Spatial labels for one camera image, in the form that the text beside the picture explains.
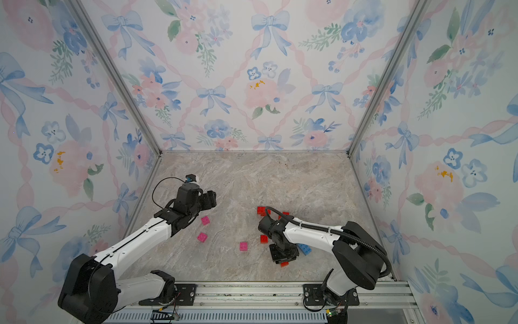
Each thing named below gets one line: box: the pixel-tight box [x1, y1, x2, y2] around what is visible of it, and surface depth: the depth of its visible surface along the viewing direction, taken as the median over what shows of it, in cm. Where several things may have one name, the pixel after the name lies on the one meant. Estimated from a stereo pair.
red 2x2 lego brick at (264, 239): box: [259, 234, 270, 244], surface depth 88 cm
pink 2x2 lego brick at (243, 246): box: [239, 241, 248, 252], surface depth 86 cm
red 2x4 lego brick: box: [256, 206, 267, 217], surface depth 96 cm
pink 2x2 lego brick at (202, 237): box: [196, 232, 208, 243], surface depth 88 cm
